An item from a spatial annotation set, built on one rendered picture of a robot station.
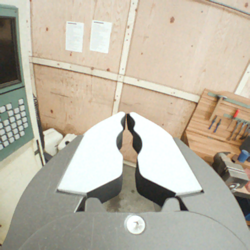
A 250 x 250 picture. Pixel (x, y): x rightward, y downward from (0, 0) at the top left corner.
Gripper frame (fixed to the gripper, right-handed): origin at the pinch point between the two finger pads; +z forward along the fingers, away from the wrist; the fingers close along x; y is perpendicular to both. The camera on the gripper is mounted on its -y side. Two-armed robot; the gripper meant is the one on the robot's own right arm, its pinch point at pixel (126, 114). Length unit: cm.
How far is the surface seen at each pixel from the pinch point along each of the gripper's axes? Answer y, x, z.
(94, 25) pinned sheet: -19, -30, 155
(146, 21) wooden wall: -23, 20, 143
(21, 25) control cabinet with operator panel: -13, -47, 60
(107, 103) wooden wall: 65, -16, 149
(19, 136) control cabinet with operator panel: 40, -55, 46
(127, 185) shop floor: 161, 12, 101
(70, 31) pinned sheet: -14, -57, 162
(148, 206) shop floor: 164, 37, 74
